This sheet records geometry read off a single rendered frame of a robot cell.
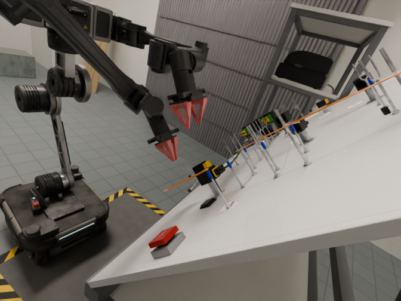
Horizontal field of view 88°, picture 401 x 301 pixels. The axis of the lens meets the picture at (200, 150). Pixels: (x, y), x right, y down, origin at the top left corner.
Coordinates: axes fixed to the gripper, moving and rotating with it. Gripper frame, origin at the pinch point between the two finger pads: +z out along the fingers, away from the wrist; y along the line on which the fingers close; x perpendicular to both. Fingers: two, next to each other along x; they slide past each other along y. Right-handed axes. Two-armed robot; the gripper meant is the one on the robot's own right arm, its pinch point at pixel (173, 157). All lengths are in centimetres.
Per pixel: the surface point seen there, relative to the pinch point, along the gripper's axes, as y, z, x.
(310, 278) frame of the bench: 24, 67, -18
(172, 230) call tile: -23.8, 11.7, -18.2
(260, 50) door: 257, -72, 45
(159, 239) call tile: -26.8, 11.6, -17.6
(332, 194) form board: -17, 10, -48
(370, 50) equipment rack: 102, -7, -58
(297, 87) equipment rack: 96, -5, -21
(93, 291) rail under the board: -35.6, 21.7, 8.4
